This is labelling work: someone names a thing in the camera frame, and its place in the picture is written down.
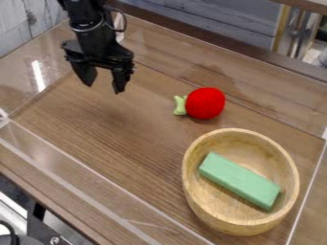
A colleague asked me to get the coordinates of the clear acrylic tray wall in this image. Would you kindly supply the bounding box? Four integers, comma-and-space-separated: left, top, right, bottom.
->
0, 110, 214, 245

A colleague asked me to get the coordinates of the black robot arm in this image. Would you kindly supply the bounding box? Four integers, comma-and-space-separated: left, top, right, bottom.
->
58, 0, 134, 94

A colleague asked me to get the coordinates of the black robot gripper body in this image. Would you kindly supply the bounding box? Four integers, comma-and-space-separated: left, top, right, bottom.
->
60, 22, 136, 72

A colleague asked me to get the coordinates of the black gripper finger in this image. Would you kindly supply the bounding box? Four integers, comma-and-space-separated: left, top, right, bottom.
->
71, 59, 98, 87
111, 65, 134, 94

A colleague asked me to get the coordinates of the red plush fruit green stem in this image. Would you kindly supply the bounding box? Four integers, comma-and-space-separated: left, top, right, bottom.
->
174, 87, 226, 120

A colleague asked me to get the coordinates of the green rectangular block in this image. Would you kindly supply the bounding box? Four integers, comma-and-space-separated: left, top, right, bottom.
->
198, 152, 282, 211

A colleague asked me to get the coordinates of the gold metal chair frame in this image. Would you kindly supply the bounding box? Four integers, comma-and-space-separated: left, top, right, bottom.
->
273, 4, 323, 60

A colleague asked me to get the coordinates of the clear acrylic corner bracket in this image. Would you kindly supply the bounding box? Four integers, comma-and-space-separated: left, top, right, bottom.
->
112, 11, 126, 42

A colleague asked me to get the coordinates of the black table clamp mount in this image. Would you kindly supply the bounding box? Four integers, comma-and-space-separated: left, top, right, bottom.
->
0, 202, 75, 245

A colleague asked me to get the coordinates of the round wooden bowl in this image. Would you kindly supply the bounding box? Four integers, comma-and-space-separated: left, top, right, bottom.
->
182, 128, 301, 236

